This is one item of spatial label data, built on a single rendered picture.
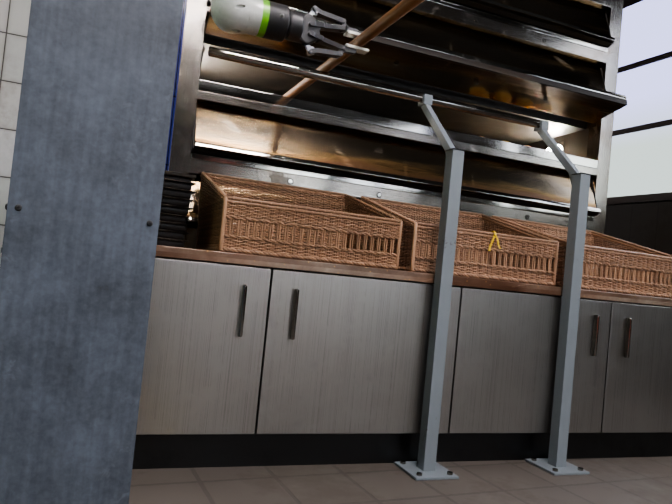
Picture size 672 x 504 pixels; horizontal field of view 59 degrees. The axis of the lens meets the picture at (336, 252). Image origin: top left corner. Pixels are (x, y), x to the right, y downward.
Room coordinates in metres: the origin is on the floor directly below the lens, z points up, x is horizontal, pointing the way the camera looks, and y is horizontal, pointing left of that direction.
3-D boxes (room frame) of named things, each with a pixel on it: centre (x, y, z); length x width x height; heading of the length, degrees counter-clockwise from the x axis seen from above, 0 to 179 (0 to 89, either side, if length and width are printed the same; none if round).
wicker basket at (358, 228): (1.93, 0.15, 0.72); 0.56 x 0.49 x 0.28; 112
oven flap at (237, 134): (2.39, -0.30, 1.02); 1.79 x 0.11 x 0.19; 111
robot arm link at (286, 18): (1.54, 0.22, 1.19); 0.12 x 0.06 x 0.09; 22
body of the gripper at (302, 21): (1.57, 0.15, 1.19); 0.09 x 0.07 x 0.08; 112
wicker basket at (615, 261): (2.35, -0.97, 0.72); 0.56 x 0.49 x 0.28; 112
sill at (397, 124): (2.41, -0.30, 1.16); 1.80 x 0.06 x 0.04; 111
